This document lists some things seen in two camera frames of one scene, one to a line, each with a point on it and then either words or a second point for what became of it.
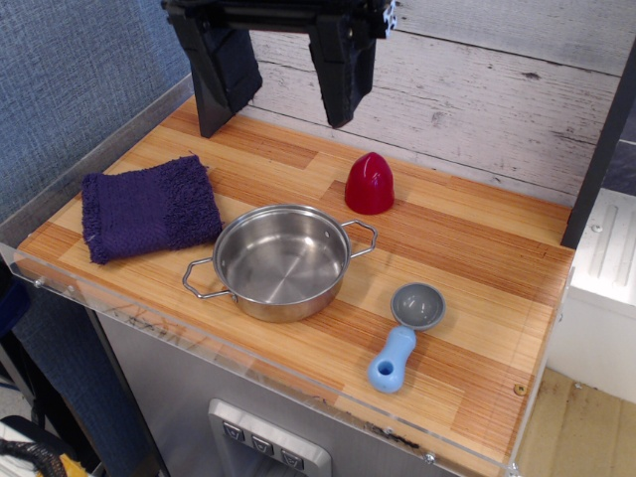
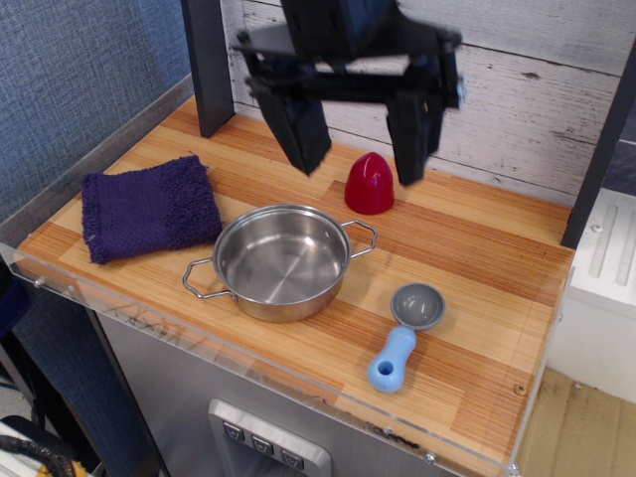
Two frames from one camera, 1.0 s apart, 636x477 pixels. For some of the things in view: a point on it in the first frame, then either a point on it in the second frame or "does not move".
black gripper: x=224 y=64 -> x=285 y=56
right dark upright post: x=602 y=156 does not move
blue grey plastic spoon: x=418 y=306 does not move
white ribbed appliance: x=594 y=341 does not move
